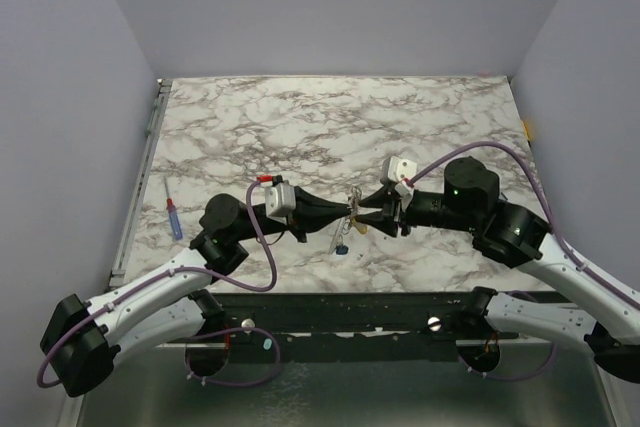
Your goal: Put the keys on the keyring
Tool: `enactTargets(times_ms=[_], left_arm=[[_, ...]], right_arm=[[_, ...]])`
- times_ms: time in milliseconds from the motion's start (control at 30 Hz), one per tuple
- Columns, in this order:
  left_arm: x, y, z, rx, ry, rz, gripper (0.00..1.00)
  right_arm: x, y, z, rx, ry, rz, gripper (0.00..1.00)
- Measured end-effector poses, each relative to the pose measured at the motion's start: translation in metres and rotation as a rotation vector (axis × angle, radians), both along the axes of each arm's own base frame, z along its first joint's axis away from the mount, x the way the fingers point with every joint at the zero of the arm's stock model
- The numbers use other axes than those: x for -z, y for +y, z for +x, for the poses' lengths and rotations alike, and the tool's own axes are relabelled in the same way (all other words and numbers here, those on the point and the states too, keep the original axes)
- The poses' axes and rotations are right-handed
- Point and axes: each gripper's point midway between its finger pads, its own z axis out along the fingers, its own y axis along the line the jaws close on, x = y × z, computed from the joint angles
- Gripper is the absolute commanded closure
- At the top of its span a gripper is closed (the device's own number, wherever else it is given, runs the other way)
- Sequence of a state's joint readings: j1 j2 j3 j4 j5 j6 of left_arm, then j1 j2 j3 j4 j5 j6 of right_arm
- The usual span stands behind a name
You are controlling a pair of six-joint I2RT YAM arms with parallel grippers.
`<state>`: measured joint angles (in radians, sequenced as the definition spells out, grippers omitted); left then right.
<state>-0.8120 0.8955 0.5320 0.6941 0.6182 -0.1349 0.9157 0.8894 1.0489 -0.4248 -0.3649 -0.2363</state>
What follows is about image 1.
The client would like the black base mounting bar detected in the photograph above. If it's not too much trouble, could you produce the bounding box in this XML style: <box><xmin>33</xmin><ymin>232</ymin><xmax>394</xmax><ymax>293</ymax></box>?
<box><xmin>192</xmin><ymin>292</ymin><xmax>494</xmax><ymax>363</ymax></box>

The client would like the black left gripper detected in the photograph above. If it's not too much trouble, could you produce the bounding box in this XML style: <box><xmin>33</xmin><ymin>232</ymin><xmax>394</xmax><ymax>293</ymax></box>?
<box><xmin>233</xmin><ymin>186</ymin><xmax>351</xmax><ymax>243</ymax></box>

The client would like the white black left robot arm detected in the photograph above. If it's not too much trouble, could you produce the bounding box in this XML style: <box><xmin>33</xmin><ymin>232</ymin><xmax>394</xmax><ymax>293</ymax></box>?
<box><xmin>36</xmin><ymin>176</ymin><xmax>352</xmax><ymax>397</ymax></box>

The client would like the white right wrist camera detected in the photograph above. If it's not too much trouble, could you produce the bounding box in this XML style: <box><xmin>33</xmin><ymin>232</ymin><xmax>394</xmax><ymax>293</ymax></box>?
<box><xmin>380</xmin><ymin>155</ymin><xmax>417</xmax><ymax>198</ymax></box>

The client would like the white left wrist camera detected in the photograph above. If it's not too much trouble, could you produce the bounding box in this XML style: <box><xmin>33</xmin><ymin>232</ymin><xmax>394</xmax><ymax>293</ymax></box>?
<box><xmin>257</xmin><ymin>175</ymin><xmax>296</xmax><ymax>219</ymax></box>

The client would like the aluminium table edge rail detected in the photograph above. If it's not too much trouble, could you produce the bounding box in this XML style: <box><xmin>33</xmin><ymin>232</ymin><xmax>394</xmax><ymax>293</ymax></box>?
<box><xmin>107</xmin><ymin>79</ymin><xmax>173</xmax><ymax>290</ymax></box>

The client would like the key with yellow tag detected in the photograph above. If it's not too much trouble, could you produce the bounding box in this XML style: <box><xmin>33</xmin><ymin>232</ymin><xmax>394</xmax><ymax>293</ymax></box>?
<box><xmin>350</xmin><ymin>220</ymin><xmax>368</xmax><ymax>235</ymax></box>

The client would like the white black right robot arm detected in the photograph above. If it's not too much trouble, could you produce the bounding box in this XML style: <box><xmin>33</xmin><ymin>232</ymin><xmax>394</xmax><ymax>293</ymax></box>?
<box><xmin>357</xmin><ymin>156</ymin><xmax>639</xmax><ymax>383</ymax></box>

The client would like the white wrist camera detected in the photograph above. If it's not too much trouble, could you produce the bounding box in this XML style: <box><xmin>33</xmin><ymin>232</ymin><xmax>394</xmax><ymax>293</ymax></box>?
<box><xmin>257</xmin><ymin>175</ymin><xmax>296</xmax><ymax>219</ymax></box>
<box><xmin>380</xmin><ymin>155</ymin><xmax>417</xmax><ymax>198</ymax></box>

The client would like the blue handled screwdriver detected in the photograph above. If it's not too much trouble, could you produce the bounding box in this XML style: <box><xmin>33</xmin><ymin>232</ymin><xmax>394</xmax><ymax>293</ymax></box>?
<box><xmin>163</xmin><ymin>177</ymin><xmax>183</xmax><ymax>241</ymax></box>

